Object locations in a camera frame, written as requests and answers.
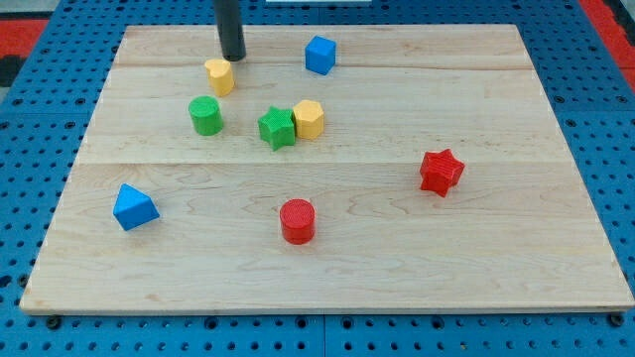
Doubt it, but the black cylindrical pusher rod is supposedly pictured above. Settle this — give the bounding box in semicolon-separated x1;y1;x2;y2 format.
212;0;246;61

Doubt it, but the yellow heart block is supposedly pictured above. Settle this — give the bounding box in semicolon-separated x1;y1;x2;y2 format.
204;59;235;97

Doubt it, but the green cylinder block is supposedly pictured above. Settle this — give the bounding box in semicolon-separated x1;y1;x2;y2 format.
188;96;224;136

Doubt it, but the blue cube block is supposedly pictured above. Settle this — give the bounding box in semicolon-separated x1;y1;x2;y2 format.
305;36;336;75

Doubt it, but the green star block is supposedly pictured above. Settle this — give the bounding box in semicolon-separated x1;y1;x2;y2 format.
258;106;296;151

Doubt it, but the yellow hexagon block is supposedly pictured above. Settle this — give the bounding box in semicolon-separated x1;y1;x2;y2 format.
293;99;324;140

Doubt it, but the red cylinder block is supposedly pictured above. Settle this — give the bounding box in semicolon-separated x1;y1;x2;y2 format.
279;198;316;245

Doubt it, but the blue triangle block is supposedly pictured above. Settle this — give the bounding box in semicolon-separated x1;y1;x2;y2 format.
112;183;160;231

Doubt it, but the wooden board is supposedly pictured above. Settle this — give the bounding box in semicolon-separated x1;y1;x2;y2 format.
20;25;634;315

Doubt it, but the red star block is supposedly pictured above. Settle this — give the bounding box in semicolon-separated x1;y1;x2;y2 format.
420;149;465;197

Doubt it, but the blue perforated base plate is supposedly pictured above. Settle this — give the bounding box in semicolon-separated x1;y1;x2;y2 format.
1;0;634;356

